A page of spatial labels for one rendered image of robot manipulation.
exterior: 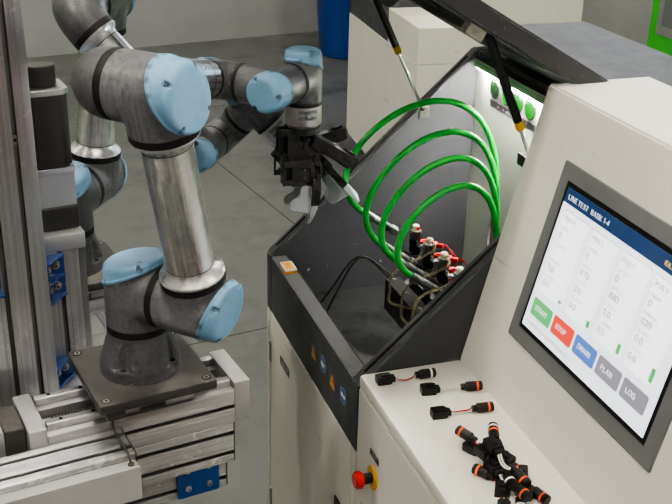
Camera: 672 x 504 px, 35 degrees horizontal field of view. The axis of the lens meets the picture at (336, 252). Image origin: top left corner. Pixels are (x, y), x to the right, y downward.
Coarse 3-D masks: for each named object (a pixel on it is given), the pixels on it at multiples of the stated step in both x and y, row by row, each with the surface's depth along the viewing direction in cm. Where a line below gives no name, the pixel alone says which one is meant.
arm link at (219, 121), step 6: (222, 114) 228; (228, 114) 227; (216, 120) 228; (222, 120) 228; (228, 120) 227; (216, 126) 224; (222, 126) 226; (228, 126) 227; (234, 126) 227; (228, 132) 226; (234, 132) 228; (240, 132) 228; (246, 132) 229; (228, 138) 225; (234, 138) 228; (240, 138) 230; (228, 144) 225; (234, 144) 229; (228, 150) 227
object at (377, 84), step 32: (352, 0) 620; (384, 0) 627; (512, 0) 512; (544, 0) 516; (576, 0) 521; (352, 32) 626; (384, 32) 562; (416, 32) 510; (448, 32) 511; (352, 64) 631; (384, 64) 567; (416, 64) 515; (448, 64) 518; (352, 96) 637; (384, 96) 571; (352, 128) 643; (384, 128) 576
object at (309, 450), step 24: (288, 360) 264; (288, 384) 267; (312, 384) 245; (288, 408) 270; (312, 408) 248; (288, 432) 273; (312, 432) 250; (336, 432) 231; (288, 456) 275; (312, 456) 252; (336, 456) 233; (288, 480) 278; (312, 480) 255; (336, 480) 235
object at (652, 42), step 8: (656, 0) 507; (664, 0) 501; (656, 8) 508; (664, 8) 502; (656, 16) 509; (664, 16) 502; (656, 24) 510; (664, 24) 503; (656, 32) 510; (664, 32) 504; (648, 40) 517; (656, 40) 511; (664, 40) 506; (656, 48) 512; (664, 48) 507
